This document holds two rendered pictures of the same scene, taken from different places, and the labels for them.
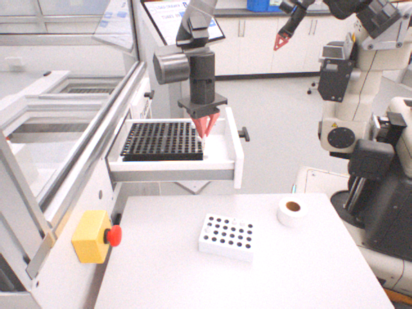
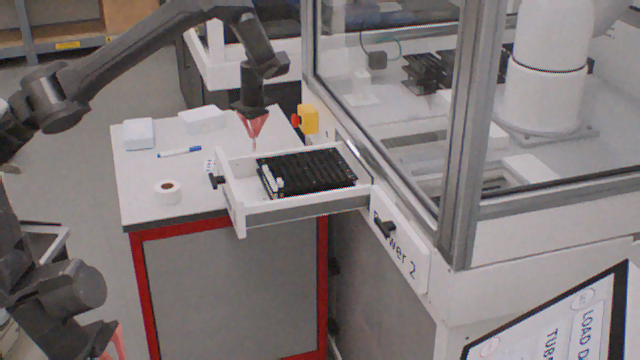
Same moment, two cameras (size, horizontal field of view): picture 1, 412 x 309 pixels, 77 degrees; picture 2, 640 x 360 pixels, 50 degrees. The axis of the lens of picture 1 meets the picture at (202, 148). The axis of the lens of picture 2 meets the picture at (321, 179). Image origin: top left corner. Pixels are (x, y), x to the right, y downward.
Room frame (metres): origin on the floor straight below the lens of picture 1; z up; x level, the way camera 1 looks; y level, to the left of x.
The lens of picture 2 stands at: (2.12, -0.28, 1.76)
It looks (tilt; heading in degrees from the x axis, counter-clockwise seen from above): 30 degrees down; 163
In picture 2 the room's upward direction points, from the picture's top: straight up
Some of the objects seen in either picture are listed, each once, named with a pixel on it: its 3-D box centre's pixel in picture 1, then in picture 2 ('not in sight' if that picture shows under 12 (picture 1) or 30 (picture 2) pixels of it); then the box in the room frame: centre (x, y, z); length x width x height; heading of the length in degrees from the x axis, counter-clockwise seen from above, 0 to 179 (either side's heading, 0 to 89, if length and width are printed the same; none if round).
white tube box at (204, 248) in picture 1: (228, 236); (225, 170); (0.39, -0.06, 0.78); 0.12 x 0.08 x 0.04; 76
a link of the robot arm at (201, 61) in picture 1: (199, 64); (253, 72); (0.56, 0.01, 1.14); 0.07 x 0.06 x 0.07; 115
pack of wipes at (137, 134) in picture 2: not in sight; (138, 133); (0.08, -0.29, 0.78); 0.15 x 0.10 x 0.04; 177
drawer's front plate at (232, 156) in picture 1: (232, 143); (229, 189); (0.66, -0.09, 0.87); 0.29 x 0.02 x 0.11; 1
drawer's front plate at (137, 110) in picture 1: (143, 102); (397, 236); (0.97, 0.24, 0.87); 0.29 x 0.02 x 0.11; 1
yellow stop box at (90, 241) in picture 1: (95, 236); (307, 119); (0.32, 0.21, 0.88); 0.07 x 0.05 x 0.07; 1
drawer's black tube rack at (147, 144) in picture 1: (165, 145); (305, 178); (0.65, 0.11, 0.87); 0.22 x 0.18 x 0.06; 91
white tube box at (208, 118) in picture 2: not in sight; (201, 120); (0.05, -0.08, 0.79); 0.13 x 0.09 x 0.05; 106
